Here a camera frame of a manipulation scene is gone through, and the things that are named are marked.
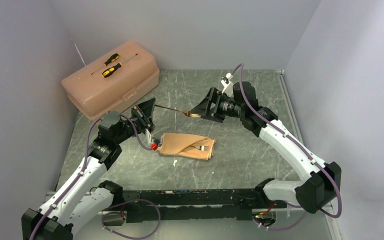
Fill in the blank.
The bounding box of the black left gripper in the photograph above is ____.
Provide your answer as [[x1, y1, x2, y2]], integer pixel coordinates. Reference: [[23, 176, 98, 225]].
[[114, 97, 156, 145]]

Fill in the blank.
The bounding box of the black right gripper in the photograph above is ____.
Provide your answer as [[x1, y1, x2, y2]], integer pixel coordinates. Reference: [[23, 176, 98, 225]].
[[190, 87, 245, 123]]

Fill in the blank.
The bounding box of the brown wooden utensil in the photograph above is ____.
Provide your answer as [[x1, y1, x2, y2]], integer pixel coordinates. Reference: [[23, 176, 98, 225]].
[[155, 104, 201, 118]]

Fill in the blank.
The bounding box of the orange cloth napkin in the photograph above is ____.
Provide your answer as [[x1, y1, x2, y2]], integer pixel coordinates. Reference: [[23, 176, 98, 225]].
[[156, 132, 217, 160]]

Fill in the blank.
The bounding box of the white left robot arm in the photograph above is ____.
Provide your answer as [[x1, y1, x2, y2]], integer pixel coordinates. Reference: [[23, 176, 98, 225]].
[[21, 98, 156, 240]]

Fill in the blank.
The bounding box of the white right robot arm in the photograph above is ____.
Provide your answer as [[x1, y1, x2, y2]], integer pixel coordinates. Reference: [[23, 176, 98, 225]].
[[191, 82, 342, 214]]

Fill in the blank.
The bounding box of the pink plastic toolbox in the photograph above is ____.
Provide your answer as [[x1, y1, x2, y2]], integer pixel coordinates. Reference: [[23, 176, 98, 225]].
[[61, 40, 160, 120]]

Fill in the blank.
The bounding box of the lower yellow black screwdriver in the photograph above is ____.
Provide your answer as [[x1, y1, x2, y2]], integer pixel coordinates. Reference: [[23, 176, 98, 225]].
[[101, 53, 138, 78]]

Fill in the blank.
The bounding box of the yellow black screwdriver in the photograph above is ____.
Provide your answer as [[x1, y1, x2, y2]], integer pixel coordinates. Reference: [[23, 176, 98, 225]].
[[101, 53, 123, 78], [101, 53, 138, 78]]

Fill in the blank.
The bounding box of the upper yellow black screwdriver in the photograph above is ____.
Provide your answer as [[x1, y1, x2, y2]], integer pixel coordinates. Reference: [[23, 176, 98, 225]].
[[101, 53, 123, 78]]

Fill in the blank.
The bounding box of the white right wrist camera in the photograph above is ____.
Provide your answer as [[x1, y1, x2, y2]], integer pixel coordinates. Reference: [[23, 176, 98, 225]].
[[220, 72, 234, 97]]

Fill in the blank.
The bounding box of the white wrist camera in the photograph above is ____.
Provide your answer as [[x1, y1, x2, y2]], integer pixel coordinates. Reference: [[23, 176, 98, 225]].
[[145, 129, 162, 151], [220, 72, 234, 97]]

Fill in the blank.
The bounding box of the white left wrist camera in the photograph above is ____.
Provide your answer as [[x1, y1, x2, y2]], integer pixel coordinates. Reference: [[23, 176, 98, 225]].
[[145, 129, 162, 151]]

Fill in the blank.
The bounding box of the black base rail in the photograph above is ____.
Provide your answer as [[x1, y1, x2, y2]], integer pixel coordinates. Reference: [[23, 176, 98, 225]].
[[89, 178, 287, 224]]

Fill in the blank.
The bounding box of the aluminium frame rail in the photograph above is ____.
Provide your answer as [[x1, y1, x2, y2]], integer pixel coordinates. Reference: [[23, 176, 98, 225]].
[[32, 190, 342, 240]]

